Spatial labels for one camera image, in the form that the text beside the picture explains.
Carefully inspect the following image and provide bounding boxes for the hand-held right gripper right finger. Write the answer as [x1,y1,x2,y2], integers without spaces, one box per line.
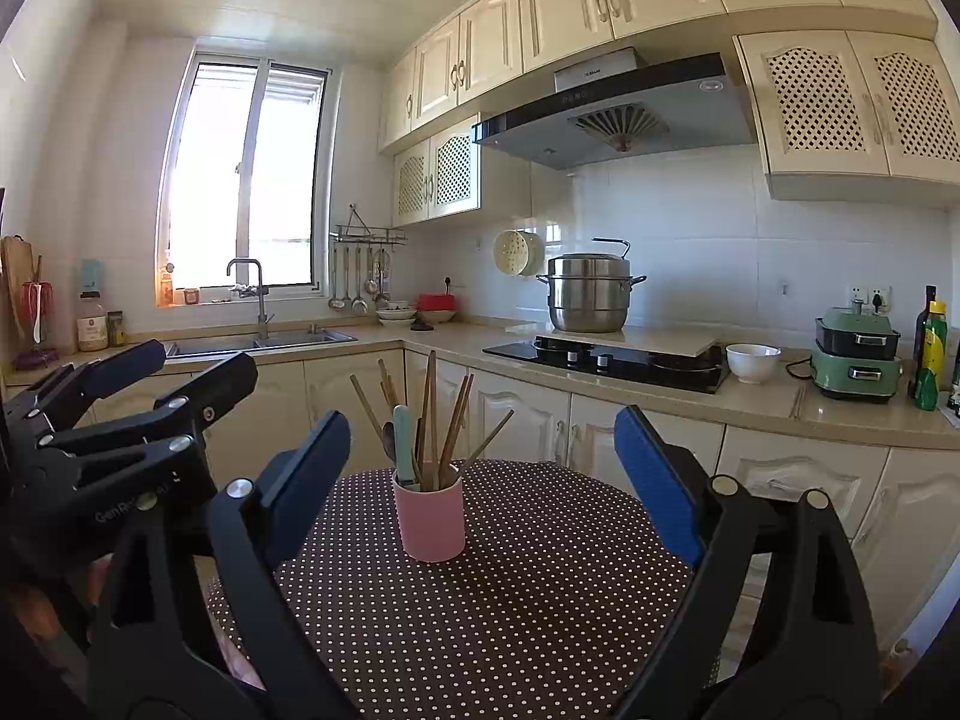
[613,405,878,720]

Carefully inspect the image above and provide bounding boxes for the pink cup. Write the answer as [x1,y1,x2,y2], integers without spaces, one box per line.
[392,465,466,563]

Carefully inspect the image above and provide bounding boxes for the polka dot round table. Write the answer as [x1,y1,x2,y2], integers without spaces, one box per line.
[204,459,721,720]

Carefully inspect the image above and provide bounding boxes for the kitchen window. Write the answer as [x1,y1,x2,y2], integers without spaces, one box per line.
[156,45,335,308]

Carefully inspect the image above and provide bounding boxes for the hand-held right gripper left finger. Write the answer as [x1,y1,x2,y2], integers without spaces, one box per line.
[88,411,357,720]

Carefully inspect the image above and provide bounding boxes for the black gas stove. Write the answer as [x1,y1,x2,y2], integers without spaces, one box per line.
[482,335,732,395]

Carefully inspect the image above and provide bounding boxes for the light blue spatula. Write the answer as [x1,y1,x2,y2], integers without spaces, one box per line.
[393,405,418,486]

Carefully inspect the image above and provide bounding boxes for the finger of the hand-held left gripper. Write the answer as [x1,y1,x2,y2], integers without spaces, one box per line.
[36,351,260,466]
[4,339,167,428]

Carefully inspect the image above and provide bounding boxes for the dark glass oil bottle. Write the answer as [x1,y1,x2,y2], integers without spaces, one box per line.
[909,285,938,398]

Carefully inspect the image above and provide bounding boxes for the metal wall utensil rack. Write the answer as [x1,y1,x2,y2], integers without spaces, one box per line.
[330,204,408,245]

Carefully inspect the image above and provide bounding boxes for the stainless steel sink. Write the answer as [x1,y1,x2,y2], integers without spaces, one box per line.
[165,326,359,359]

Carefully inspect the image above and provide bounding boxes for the beige kitchen countertop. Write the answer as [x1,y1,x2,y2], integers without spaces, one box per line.
[0,315,960,451]

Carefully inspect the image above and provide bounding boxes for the bundle of wooden chopsticks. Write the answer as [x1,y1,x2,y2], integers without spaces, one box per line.
[349,350,516,492]

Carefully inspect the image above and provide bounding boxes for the white bowl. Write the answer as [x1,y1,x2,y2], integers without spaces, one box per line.
[725,343,782,383]

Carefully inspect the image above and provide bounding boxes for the wooden cutting board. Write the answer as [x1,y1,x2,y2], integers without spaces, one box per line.
[0,235,35,361]

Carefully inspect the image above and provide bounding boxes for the cream lattice door cabinet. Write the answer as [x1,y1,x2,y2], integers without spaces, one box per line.
[391,114,482,227]
[733,30,960,202]

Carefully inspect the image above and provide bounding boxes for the cream round steamer tray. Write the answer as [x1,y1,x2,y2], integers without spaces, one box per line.
[493,229,546,277]

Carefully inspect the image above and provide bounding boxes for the red white utensil holder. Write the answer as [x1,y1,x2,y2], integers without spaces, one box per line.
[21,255,57,350]

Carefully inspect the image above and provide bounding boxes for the jar with cream label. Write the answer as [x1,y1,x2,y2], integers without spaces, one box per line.
[76,291,110,352]

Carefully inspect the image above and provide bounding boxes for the cream lower kitchen cabinets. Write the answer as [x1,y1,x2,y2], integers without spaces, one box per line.
[0,349,960,653]

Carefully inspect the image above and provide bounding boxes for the chrome faucet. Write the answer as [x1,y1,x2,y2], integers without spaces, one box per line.
[226,258,275,342]

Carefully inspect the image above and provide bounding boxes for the cream upper wall cabinets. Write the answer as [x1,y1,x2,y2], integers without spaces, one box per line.
[377,0,938,155]

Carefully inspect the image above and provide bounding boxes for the green electric cooker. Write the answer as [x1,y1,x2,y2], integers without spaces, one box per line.
[810,300,903,402]

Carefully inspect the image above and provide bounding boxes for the grey range hood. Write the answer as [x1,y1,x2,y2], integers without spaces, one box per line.
[472,46,757,170]

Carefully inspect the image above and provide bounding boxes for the stainless steel steamer pot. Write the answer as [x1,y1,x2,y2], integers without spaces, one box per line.
[536,238,647,334]

